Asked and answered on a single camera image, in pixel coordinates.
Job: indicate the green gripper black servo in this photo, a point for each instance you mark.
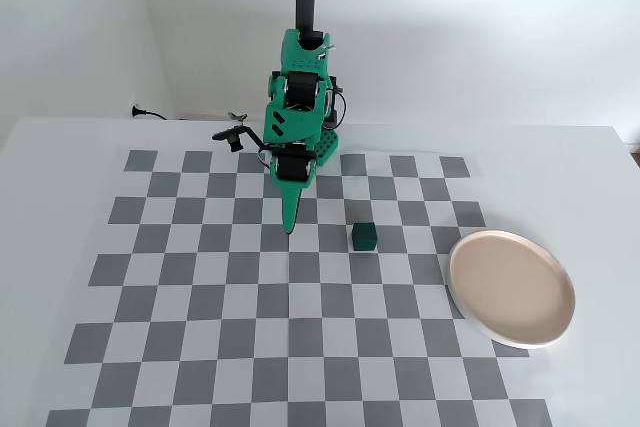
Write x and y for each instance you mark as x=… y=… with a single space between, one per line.
x=292 y=168

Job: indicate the grey white checkered mat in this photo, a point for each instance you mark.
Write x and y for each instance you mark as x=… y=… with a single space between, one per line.
x=250 y=327

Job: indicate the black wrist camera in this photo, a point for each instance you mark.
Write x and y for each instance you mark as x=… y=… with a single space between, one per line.
x=235 y=138

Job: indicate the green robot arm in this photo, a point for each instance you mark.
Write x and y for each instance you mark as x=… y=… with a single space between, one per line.
x=295 y=119

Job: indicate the green perforated robot base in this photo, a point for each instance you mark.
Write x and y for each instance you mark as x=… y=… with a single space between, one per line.
x=327 y=144

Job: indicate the dark green cube dice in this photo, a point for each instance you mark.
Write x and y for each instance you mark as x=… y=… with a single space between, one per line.
x=364 y=237

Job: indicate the pink round plate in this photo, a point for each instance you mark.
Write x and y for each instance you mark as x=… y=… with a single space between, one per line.
x=512 y=289

